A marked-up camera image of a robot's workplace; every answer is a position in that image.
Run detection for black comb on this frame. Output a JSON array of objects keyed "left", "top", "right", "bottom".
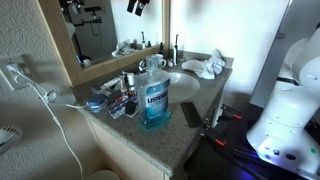
[{"left": 180, "top": 102, "right": 202, "bottom": 128}]

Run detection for white tube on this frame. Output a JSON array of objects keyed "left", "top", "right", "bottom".
[{"left": 100, "top": 77, "right": 120, "bottom": 90}]

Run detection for black toiletries tray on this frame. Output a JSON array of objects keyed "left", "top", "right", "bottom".
[{"left": 91, "top": 75, "right": 130, "bottom": 103}]

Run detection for clear blue mouthwash bottle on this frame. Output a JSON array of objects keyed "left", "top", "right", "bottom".
[{"left": 134, "top": 54, "right": 170, "bottom": 129}]

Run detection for small white bottle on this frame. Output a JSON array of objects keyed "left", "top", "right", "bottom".
[{"left": 127, "top": 73, "right": 134, "bottom": 88}]

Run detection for white electric toothbrush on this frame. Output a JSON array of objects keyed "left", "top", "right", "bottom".
[{"left": 173, "top": 34, "right": 179, "bottom": 66}]

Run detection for white cup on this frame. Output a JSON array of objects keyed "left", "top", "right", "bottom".
[{"left": 155, "top": 54, "right": 167, "bottom": 68}]

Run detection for blue round jar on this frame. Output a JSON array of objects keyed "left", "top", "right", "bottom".
[{"left": 87, "top": 94, "right": 106, "bottom": 113}]

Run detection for white oval sink basin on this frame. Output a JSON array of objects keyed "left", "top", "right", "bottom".
[{"left": 168, "top": 72, "right": 200, "bottom": 103}]

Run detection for blue contact lens packs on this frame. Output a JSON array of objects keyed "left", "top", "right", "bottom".
[{"left": 108, "top": 96, "right": 139, "bottom": 119}]

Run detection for white wall outlet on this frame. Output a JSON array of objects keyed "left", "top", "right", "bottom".
[{"left": 0, "top": 55, "right": 32, "bottom": 90}]

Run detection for white crumpled towel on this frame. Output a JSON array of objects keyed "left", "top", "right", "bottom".
[{"left": 181, "top": 50, "right": 226, "bottom": 80}]

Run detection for chrome faucet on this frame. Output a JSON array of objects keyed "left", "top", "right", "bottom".
[{"left": 138, "top": 60, "right": 147, "bottom": 73}]

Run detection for dark dropper bottle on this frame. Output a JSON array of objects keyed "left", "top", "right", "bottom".
[{"left": 158, "top": 42, "right": 164, "bottom": 55}]

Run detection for white power cable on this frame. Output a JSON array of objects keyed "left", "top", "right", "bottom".
[{"left": 4, "top": 64, "right": 88, "bottom": 180}]

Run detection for red handled clamp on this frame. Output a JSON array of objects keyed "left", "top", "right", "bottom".
[
  {"left": 221, "top": 104, "right": 243, "bottom": 120},
  {"left": 203, "top": 125, "right": 227, "bottom": 146}
]

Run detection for wood framed mirror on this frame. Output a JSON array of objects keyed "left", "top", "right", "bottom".
[{"left": 37, "top": 0, "right": 169, "bottom": 87}]

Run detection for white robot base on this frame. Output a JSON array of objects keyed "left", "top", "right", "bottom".
[{"left": 246, "top": 27, "right": 320, "bottom": 180}]

